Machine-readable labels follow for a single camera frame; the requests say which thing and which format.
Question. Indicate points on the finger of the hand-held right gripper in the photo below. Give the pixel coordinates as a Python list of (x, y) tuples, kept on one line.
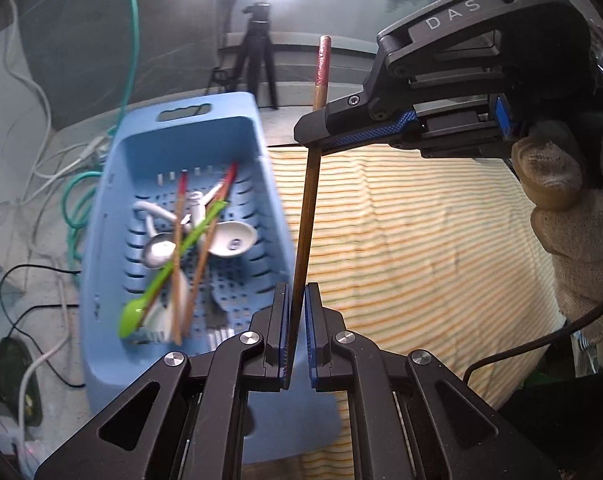
[(371, 129)]

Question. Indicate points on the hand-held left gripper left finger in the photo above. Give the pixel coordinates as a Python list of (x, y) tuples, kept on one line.
[(283, 340)]

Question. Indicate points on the metal spoon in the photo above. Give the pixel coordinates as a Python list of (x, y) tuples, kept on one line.
[(159, 252)]

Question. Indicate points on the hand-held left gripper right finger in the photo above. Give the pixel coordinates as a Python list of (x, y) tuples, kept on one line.
[(311, 340)]

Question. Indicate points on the person's right hand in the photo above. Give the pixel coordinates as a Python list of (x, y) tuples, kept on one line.
[(581, 240)]

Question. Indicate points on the black tripod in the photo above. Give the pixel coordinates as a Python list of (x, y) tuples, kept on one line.
[(256, 35)]

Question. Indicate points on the yellow striped cloth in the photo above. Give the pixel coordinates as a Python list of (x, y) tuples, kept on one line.
[(406, 240)]

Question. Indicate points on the green plastic spoon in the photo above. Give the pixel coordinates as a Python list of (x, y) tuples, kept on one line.
[(131, 317)]

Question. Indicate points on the blue plastic basket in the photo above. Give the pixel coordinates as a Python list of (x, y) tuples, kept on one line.
[(131, 125)]

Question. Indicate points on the dark power adapter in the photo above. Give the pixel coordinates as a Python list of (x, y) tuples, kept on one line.
[(11, 360)]

